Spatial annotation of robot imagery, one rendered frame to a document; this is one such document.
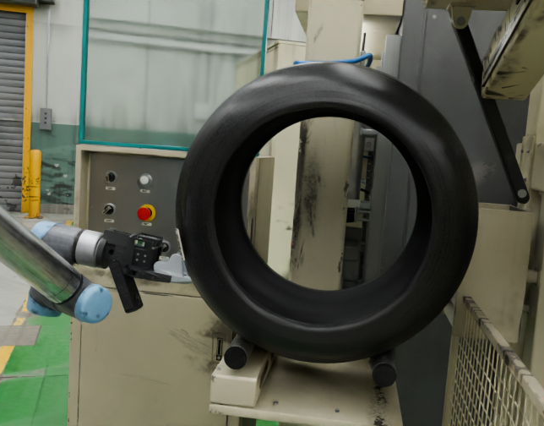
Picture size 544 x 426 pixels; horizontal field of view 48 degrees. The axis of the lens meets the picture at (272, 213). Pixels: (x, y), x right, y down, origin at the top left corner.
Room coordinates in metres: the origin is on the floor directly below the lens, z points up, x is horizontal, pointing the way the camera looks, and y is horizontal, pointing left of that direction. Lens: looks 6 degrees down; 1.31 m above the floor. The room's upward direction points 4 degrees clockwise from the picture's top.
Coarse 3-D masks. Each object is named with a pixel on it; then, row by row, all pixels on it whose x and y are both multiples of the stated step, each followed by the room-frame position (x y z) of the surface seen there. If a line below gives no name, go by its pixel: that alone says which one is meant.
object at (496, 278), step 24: (480, 216) 1.36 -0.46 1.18; (504, 216) 1.35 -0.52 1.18; (528, 216) 1.34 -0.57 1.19; (480, 240) 1.36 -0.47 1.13; (504, 240) 1.35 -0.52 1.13; (528, 240) 1.34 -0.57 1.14; (480, 264) 1.36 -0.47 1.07; (504, 264) 1.35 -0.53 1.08; (480, 288) 1.36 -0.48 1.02; (504, 288) 1.35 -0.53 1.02; (456, 312) 1.36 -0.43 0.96; (504, 312) 1.35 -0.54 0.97; (504, 336) 1.35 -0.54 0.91
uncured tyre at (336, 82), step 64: (320, 64) 1.14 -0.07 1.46; (256, 128) 1.12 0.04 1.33; (384, 128) 1.36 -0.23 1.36; (448, 128) 1.11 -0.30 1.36; (192, 192) 1.13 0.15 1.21; (448, 192) 1.07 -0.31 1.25; (192, 256) 1.14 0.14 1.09; (256, 256) 1.39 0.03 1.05; (448, 256) 1.07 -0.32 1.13; (256, 320) 1.11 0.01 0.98; (320, 320) 1.35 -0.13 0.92; (384, 320) 1.08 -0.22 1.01
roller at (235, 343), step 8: (240, 336) 1.19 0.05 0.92; (232, 344) 1.14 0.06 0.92; (240, 344) 1.14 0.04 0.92; (248, 344) 1.17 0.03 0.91; (232, 352) 1.12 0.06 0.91; (240, 352) 1.12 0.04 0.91; (248, 352) 1.14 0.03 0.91; (224, 360) 1.13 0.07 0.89; (232, 360) 1.12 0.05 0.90; (240, 360) 1.12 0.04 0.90; (232, 368) 1.12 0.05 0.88; (240, 368) 1.12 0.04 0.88
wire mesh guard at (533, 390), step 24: (480, 312) 1.22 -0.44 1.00; (456, 336) 1.42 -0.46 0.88; (480, 336) 1.18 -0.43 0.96; (456, 360) 1.39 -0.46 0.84; (504, 360) 0.96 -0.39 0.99; (456, 384) 1.36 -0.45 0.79; (480, 384) 1.15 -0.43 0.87; (504, 384) 0.97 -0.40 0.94; (528, 384) 0.83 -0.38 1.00; (456, 408) 1.33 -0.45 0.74; (480, 408) 1.12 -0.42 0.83; (504, 408) 0.96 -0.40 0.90
